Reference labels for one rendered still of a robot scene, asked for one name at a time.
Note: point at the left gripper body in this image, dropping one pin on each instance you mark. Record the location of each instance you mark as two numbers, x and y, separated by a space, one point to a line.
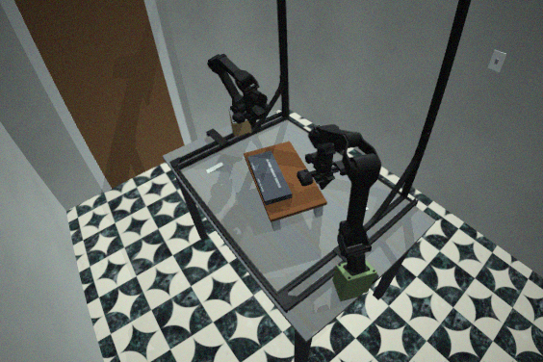
322 169

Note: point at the grey network switch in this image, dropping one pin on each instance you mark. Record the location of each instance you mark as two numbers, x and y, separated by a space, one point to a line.
270 180

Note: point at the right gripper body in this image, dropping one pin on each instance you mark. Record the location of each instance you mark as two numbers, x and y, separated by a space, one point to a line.
239 118

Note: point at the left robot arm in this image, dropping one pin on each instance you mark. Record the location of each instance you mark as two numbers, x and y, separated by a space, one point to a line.
363 171

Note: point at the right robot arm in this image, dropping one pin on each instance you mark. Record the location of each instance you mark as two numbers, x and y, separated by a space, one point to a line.
243 80

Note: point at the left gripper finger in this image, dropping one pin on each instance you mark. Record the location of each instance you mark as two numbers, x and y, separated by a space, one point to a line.
327 180
320 183

